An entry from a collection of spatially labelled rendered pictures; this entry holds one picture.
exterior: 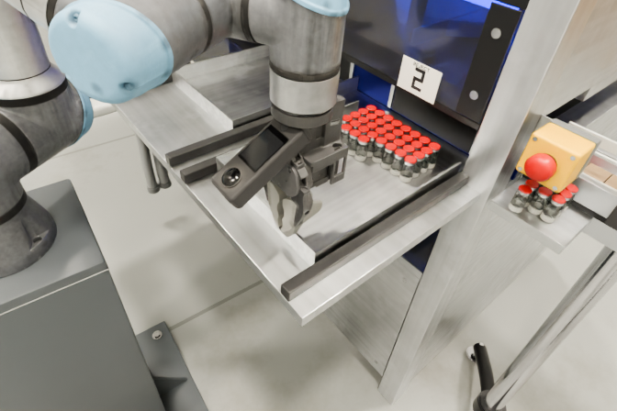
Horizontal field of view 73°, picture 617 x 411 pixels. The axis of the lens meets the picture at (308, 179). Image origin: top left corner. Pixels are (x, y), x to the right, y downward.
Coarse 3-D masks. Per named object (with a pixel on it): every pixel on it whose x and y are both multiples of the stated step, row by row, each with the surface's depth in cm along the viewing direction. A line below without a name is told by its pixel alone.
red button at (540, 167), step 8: (528, 160) 61; (536, 160) 59; (544, 160) 59; (552, 160) 59; (528, 168) 61; (536, 168) 60; (544, 168) 59; (552, 168) 59; (528, 176) 61; (536, 176) 60; (544, 176) 59
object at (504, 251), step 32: (608, 96) 104; (608, 128) 112; (480, 256) 95; (512, 256) 125; (384, 288) 108; (416, 288) 98; (480, 288) 119; (352, 320) 128; (384, 320) 114; (448, 320) 113; (384, 352) 120
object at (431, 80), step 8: (408, 64) 75; (416, 64) 73; (400, 72) 77; (408, 72) 75; (416, 72) 74; (432, 72) 71; (440, 72) 70; (400, 80) 77; (408, 80) 76; (424, 80) 73; (432, 80) 72; (440, 80) 71; (408, 88) 77; (424, 88) 74; (432, 88) 72; (424, 96) 74; (432, 96) 73; (432, 104) 74
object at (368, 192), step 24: (360, 168) 76; (432, 168) 77; (456, 168) 74; (312, 192) 70; (336, 192) 71; (360, 192) 71; (384, 192) 72; (408, 192) 72; (264, 216) 64; (336, 216) 66; (360, 216) 67; (384, 216) 64; (288, 240) 61; (312, 240) 62; (336, 240) 58
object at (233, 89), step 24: (264, 48) 107; (192, 72) 98; (216, 72) 101; (240, 72) 102; (264, 72) 102; (192, 96) 90; (216, 96) 92; (240, 96) 93; (264, 96) 94; (216, 120) 85; (240, 120) 81
